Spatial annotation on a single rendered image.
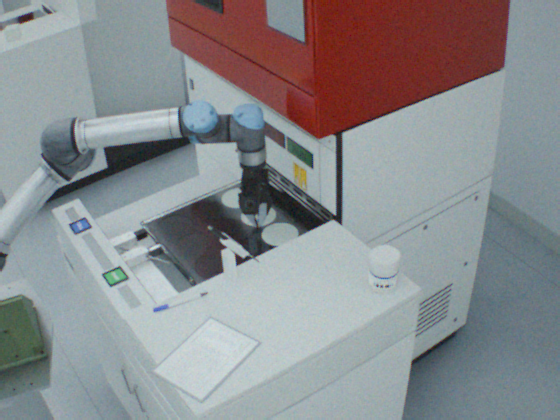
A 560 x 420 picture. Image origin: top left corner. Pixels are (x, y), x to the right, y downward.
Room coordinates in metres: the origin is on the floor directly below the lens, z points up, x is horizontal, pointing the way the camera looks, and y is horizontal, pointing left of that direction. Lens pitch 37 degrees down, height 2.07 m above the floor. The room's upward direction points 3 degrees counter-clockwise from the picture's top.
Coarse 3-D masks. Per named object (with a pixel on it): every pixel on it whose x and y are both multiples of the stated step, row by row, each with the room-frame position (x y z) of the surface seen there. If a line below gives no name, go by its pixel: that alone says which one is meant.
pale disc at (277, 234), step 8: (272, 224) 1.50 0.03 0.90; (280, 224) 1.49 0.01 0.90; (288, 224) 1.49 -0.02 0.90; (264, 232) 1.46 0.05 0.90; (272, 232) 1.46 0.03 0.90; (280, 232) 1.46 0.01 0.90; (288, 232) 1.46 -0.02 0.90; (296, 232) 1.45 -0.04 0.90; (264, 240) 1.43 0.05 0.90; (272, 240) 1.43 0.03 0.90; (280, 240) 1.42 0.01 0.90; (288, 240) 1.42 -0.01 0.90
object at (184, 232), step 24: (216, 192) 1.67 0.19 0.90; (168, 216) 1.56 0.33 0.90; (192, 216) 1.56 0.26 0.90; (216, 216) 1.55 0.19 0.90; (240, 216) 1.54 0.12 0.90; (168, 240) 1.45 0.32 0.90; (192, 240) 1.45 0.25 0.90; (216, 240) 1.44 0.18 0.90; (240, 240) 1.43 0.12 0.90; (192, 264) 1.34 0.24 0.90; (216, 264) 1.34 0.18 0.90
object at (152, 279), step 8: (128, 248) 1.45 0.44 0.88; (144, 264) 1.38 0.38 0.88; (152, 264) 1.37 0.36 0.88; (136, 272) 1.34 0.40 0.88; (144, 272) 1.34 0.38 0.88; (152, 272) 1.34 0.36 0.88; (160, 272) 1.34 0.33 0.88; (144, 280) 1.31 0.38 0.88; (152, 280) 1.31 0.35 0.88; (160, 280) 1.31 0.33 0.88; (152, 288) 1.28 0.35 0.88; (160, 288) 1.28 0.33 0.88; (168, 288) 1.28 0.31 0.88; (152, 296) 1.25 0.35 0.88; (160, 296) 1.25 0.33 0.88; (168, 296) 1.25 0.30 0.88
